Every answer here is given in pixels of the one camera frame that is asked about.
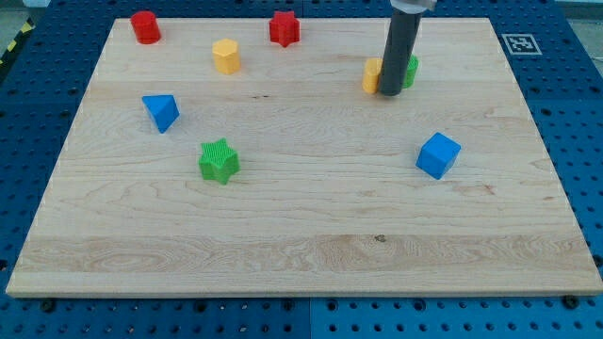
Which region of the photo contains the blue triangle block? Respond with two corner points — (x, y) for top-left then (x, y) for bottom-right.
(141, 94), (180, 134)

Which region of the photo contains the white fiducial marker tag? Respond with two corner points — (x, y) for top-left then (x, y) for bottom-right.
(502, 33), (542, 56)

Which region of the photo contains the red cylinder block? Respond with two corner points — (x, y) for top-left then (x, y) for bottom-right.
(130, 10), (161, 44)

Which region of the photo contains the wooden board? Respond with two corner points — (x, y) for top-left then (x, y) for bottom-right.
(7, 18), (602, 298)

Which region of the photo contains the green star block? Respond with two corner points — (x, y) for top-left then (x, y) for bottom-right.
(198, 138), (240, 185)

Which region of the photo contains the red star block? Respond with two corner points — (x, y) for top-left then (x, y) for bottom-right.
(269, 11), (301, 48)

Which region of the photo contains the yellow heart block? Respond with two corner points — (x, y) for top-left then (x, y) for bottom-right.
(362, 57), (383, 94)

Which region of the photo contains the blue cube block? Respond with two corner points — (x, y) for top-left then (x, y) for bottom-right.
(416, 132), (462, 180)

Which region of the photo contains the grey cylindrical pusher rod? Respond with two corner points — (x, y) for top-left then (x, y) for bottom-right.
(379, 8), (423, 96)

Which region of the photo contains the green round block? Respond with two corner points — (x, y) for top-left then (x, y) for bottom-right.
(402, 55), (419, 89)

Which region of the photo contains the yellow hexagon block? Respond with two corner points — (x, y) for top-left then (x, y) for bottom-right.
(212, 39), (240, 74)

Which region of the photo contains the silver rod mount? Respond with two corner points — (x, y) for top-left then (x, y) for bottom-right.
(390, 0), (437, 14)

